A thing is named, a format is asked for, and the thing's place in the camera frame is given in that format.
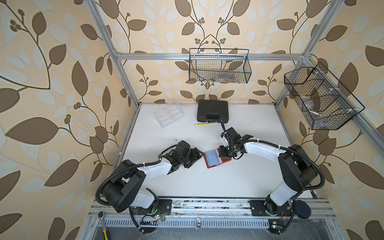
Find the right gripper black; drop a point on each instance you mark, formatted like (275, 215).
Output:
(222, 154)

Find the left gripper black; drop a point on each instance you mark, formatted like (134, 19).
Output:
(194, 158)

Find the red leather card holder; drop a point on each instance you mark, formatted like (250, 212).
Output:
(212, 158)

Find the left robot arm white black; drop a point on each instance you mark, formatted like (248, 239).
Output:
(123, 188)

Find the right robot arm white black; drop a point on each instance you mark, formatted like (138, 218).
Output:
(299, 172)

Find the yellow pen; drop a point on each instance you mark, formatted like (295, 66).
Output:
(204, 124)

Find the clear plastic organizer box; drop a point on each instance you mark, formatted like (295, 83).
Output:
(167, 114)

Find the black plastic tool case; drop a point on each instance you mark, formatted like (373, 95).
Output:
(213, 111)

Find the dark round disc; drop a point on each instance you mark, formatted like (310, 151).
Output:
(302, 209)

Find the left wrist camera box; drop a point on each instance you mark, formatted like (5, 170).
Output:
(182, 150)

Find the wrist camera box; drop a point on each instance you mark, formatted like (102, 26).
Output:
(229, 137)
(182, 150)

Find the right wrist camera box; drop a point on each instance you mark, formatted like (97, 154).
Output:
(229, 137)

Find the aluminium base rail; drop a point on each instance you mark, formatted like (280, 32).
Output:
(215, 219)

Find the black wire basket back wall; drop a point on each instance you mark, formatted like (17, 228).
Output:
(219, 65)

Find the black wire basket wall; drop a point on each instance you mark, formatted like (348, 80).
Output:
(219, 65)
(324, 100)

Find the yellow handled ratchet tool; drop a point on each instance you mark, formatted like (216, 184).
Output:
(101, 216)

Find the black wire basket right wall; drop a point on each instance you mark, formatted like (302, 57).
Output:
(324, 100)

